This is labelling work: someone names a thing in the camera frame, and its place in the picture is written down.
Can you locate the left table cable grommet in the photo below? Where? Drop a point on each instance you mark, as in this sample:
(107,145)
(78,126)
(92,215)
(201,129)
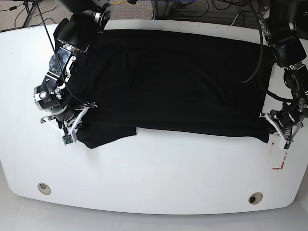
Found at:
(44,189)

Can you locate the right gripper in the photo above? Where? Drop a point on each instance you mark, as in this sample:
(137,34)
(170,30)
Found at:
(66,120)

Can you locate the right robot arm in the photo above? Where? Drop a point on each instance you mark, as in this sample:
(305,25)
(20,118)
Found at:
(88,20)

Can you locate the red tape rectangle marking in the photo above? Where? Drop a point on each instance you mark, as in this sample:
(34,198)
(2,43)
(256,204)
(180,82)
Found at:
(277,156)

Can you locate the table cable grommet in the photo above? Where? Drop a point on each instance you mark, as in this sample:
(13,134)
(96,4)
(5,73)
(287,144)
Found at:
(255,198)
(44,189)

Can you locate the right table cable grommet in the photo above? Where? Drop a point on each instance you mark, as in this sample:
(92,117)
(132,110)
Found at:
(255,198)

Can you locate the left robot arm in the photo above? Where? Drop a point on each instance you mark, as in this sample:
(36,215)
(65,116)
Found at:
(278,23)

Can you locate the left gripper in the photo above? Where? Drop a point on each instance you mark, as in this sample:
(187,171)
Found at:
(286,125)

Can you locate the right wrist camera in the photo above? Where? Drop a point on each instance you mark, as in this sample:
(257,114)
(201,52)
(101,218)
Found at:
(69,139)

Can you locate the black tripod stand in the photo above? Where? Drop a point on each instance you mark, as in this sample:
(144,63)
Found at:
(28,8)

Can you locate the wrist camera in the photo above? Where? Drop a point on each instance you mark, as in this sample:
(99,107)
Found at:
(69,139)
(284,144)

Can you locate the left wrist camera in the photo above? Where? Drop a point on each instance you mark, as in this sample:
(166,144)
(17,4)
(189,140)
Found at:
(284,144)

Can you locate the black t-shirt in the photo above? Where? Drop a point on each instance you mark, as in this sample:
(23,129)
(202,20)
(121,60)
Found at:
(171,81)

